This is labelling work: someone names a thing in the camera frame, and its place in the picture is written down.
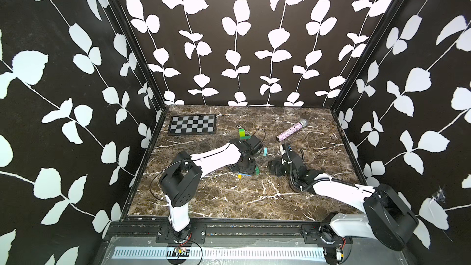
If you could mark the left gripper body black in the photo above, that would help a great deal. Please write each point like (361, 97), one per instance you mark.
(249, 168)

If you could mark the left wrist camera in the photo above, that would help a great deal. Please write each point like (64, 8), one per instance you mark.
(254, 144)

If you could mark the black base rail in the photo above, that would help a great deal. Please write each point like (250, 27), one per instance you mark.
(201, 230)

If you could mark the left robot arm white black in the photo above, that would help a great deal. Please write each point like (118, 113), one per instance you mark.
(180, 180)

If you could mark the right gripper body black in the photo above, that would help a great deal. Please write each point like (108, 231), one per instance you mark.
(281, 169)

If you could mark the white perforated strip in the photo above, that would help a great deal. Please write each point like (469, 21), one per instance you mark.
(247, 253)

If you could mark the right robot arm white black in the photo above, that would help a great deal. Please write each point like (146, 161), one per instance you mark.
(384, 215)

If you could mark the black white checkerboard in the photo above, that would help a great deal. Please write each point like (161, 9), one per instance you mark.
(185, 125)

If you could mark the purple glitter microphone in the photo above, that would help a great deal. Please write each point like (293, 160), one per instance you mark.
(293, 129)

